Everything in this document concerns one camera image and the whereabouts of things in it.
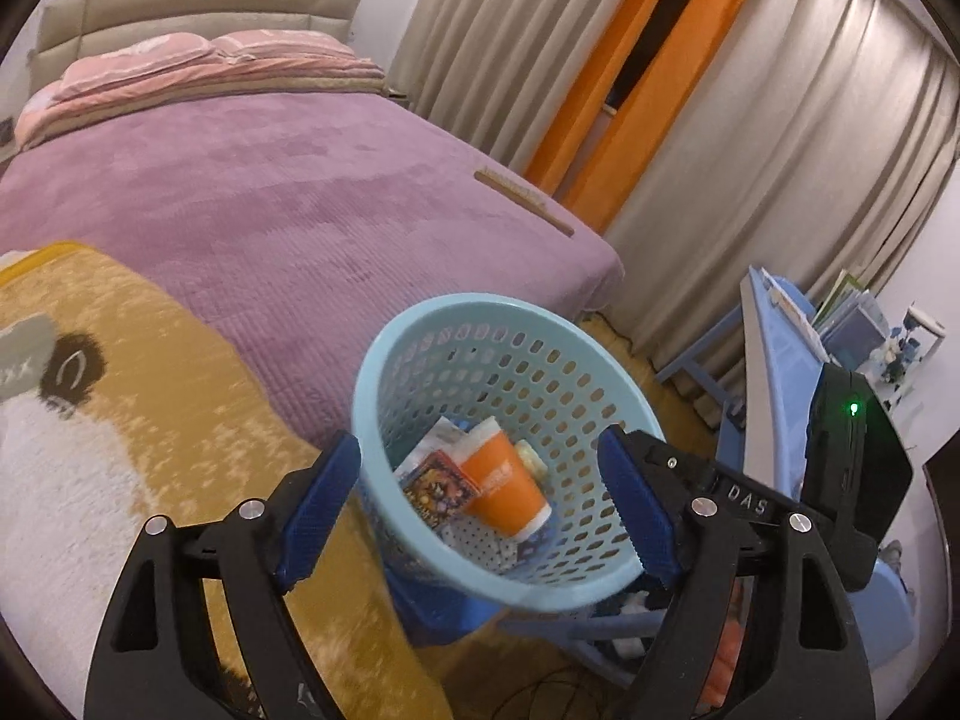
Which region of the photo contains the orange paper cup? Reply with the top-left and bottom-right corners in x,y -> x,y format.
457,420 -> 552,541

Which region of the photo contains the stack of books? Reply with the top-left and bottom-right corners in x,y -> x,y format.
814,270 -> 890,365

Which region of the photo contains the beige padded headboard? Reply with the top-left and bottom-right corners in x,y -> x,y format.
37,0 -> 368,95

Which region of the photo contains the window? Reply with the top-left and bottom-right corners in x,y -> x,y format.
604,0 -> 721,113

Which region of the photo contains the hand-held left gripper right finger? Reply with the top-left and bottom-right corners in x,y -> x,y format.
596,424 -> 878,720

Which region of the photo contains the wooden stick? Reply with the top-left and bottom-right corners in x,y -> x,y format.
474,167 -> 575,237

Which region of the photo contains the white desk ornament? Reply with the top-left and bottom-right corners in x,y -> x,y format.
877,304 -> 942,406

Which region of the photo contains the colourful blue snack packet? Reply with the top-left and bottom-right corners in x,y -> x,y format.
401,452 -> 481,522

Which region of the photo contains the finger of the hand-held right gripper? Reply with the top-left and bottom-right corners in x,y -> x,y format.
626,431 -> 807,522

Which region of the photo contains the light blue board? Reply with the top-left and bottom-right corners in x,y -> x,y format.
739,266 -> 826,511

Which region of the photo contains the purple bedspread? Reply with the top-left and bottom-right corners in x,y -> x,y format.
0,86 -> 625,466

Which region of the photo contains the blue small desk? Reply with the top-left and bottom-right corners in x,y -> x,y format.
656,277 -> 826,428

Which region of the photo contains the beige curtain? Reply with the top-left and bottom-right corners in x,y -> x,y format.
386,0 -> 668,173
604,0 -> 960,361

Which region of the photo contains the orange curtain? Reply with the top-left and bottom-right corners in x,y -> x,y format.
562,0 -> 773,233
525,0 -> 691,196

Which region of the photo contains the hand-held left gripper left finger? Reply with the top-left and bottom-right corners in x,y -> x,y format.
82,431 -> 362,720

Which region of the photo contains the light blue plastic stool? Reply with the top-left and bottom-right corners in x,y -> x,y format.
847,562 -> 917,680

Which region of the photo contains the light blue plastic basket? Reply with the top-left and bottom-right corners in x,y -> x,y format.
352,296 -> 668,612

